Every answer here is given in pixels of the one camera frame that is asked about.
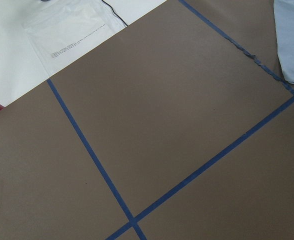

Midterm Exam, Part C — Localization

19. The light blue t-shirt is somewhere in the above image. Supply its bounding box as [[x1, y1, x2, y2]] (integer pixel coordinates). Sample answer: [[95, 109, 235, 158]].
[[273, 0, 294, 84]]

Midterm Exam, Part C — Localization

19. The clear plastic bag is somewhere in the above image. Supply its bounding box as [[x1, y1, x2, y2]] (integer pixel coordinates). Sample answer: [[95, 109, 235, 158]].
[[22, 0, 125, 76]]

